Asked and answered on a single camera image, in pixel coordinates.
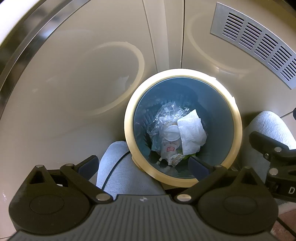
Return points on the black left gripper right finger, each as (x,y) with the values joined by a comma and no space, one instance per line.
(198,168)

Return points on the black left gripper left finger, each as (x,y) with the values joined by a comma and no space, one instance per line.
(88,167)

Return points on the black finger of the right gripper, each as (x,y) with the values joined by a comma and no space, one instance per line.
(266,143)

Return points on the crumpled clear plastic trash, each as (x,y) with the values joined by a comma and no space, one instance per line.
(167,115)

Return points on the cream rim trash bin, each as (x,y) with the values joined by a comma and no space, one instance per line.
(191,89)

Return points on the grey trouser leg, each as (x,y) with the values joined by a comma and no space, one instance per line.
(117,173)

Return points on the white paper tissue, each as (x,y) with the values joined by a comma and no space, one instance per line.
(192,133)

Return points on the white plastic cup lid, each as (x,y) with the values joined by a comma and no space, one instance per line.
(171,133)

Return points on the silver wall vent grille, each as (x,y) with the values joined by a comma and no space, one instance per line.
(256,40)

